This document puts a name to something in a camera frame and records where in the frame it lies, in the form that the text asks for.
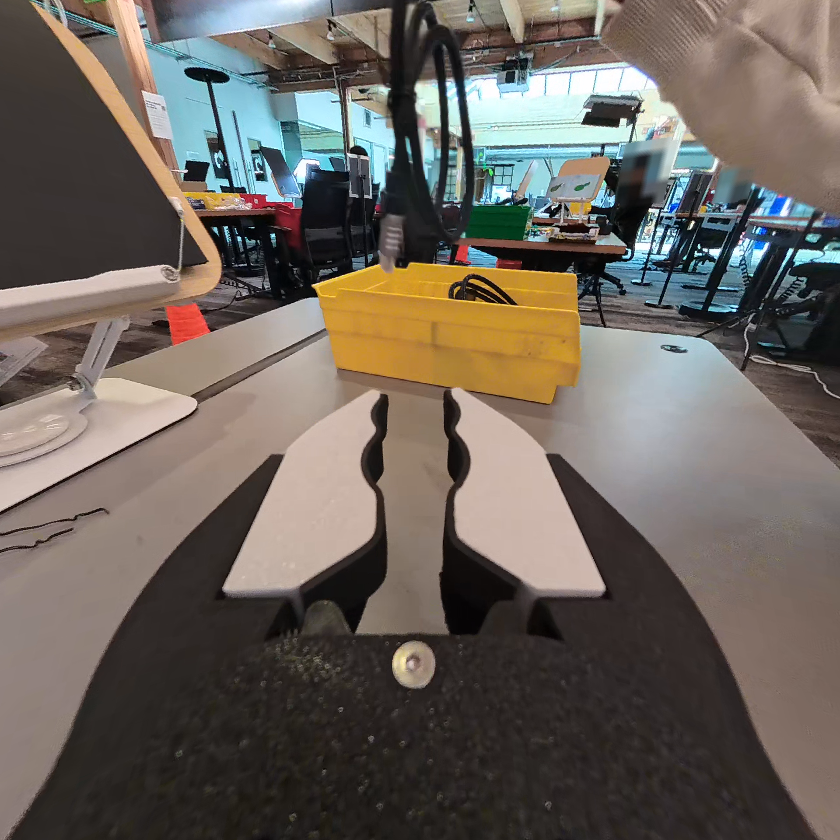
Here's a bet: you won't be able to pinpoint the white clip bar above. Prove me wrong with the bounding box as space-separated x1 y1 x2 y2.
0 264 182 330

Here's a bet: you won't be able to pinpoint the orange traffic cone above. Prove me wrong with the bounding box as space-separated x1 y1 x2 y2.
163 302 212 347

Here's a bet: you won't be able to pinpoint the wooden board green shapes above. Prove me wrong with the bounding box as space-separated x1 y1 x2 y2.
546 155 613 219

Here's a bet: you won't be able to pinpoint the black board wooden rim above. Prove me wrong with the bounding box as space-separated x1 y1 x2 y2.
0 0 224 343

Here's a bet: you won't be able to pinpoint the yellow plastic bin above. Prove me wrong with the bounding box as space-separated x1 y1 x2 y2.
310 261 584 406

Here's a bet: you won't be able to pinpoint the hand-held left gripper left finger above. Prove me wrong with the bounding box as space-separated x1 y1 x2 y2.
222 389 389 599

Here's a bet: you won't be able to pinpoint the black office chair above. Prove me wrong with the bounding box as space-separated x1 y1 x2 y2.
301 169 383 284

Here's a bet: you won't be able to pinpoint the green bin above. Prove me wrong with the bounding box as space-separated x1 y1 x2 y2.
463 205 532 242

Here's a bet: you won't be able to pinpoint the yellow parts trays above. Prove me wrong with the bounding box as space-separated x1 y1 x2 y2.
184 192 255 212

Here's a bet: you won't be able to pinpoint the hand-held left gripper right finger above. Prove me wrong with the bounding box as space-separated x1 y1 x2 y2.
440 387 608 599

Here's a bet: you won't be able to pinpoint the black cable white plug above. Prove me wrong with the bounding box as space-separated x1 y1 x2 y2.
376 0 478 274

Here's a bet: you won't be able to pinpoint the person's right forearm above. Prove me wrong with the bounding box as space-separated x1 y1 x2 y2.
599 0 840 215

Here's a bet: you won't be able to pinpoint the wooden table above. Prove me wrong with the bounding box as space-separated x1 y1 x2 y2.
192 205 284 301
451 231 629 327

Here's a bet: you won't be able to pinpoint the bent metal wire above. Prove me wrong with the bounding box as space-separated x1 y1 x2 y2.
0 505 110 557

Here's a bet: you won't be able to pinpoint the black pole lamp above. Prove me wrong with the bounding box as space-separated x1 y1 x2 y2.
184 67 232 193

